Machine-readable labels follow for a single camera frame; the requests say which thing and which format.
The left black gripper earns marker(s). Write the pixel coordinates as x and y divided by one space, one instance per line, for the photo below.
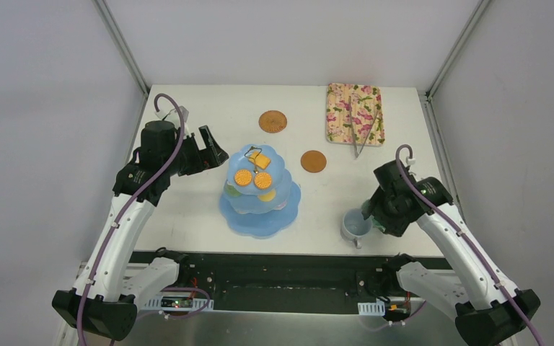
196 151

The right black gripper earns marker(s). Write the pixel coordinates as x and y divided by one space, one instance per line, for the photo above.
381 218

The grey-blue ceramic mug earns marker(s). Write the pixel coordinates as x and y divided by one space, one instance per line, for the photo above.
354 227

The green cupcake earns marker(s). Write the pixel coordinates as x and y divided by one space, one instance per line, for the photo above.
231 191

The orange round biscuit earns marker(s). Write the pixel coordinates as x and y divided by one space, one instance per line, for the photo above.
243 177
262 180

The orange square biscuit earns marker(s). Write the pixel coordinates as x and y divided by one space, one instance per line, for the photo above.
260 160

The yellow frosted donut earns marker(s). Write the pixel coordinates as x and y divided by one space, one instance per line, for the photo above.
267 197

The smooth wooden coaster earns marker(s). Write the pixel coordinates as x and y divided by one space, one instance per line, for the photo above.
313 161

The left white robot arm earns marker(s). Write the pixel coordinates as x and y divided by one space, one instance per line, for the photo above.
102 300

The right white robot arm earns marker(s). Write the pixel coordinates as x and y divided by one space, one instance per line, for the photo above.
486 307

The green ceramic cup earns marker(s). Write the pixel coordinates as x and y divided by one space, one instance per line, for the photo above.
366 211

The blue three-tier cake stand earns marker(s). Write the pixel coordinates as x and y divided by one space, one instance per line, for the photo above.
246 214

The woven rattan coaster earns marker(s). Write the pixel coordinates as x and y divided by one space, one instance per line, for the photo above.
272 121

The floral serving tray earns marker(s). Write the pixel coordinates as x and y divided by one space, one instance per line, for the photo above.
354 114

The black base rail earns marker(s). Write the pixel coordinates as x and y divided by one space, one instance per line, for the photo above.
290 283

